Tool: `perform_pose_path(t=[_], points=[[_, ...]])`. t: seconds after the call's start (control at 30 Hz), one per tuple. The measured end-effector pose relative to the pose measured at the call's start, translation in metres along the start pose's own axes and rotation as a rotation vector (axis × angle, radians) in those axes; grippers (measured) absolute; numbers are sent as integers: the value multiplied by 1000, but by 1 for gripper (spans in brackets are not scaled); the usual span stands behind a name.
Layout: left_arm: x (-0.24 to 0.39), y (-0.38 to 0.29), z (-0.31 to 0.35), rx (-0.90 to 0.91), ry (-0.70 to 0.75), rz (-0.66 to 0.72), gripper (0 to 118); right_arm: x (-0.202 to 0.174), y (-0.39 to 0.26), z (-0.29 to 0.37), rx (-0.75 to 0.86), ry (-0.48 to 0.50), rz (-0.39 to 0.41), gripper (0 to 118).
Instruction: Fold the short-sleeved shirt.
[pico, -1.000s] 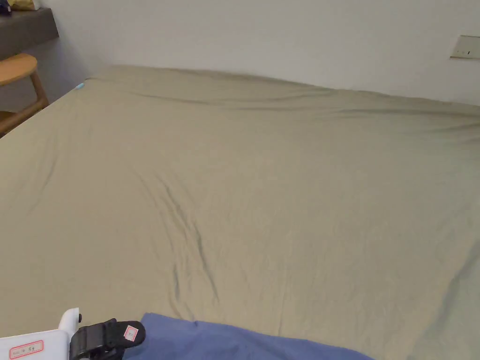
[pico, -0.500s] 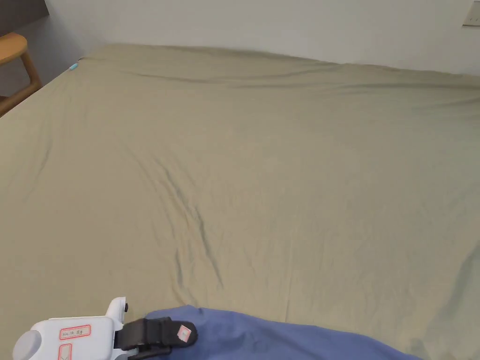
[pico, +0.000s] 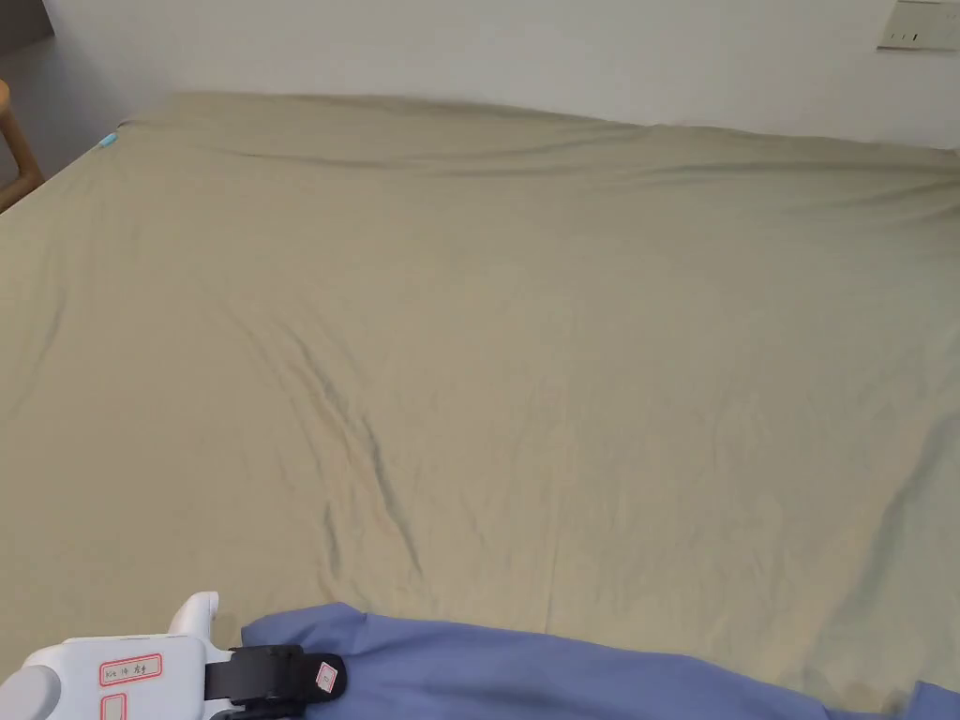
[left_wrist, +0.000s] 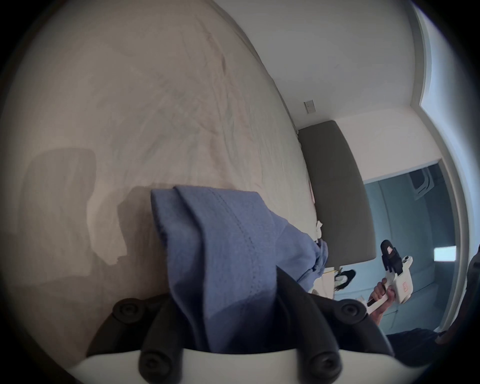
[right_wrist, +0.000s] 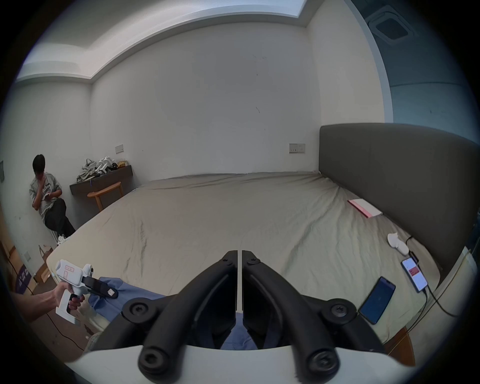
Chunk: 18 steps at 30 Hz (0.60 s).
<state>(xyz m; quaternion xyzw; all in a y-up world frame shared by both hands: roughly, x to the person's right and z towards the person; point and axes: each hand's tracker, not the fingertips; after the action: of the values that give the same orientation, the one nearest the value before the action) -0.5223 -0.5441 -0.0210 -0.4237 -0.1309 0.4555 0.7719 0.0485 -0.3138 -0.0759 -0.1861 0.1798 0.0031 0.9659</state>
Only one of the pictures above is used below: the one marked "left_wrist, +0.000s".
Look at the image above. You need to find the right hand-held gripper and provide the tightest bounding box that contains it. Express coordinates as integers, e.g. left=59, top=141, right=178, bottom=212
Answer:
left=367, top=240, right=414, bottom=316

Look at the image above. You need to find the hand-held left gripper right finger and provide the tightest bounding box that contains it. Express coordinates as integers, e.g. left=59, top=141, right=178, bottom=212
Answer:
left=275, top=264, right=395, bottom=382

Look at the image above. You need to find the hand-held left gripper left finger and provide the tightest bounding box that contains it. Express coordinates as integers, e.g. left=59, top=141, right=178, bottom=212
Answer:
left=85, top=293, right=200, bottom=382

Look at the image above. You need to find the blue shirt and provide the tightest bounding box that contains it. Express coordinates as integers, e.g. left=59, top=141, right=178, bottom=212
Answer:
left=151, top=185, right=329, bottom=355

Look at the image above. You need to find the person's right hand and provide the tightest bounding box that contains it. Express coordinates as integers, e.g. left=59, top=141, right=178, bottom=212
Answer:
left=369, top=279, right=397, bottom=313

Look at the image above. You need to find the black and white shoe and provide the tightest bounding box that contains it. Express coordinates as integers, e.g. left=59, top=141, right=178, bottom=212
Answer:
left=334, top=268, right=357, bottom=292

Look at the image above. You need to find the person's body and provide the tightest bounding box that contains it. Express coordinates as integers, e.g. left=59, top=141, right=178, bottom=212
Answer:
left=385, top=245, right=480, bottom=369

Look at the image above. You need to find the grey padded headboard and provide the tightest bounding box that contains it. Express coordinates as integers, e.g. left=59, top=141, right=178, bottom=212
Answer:
left=298, top=120, right=377, bottom=269

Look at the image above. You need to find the bed with beige sheet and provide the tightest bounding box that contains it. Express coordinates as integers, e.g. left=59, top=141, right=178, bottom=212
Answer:
left=0, top=0, right=324, bottom=377

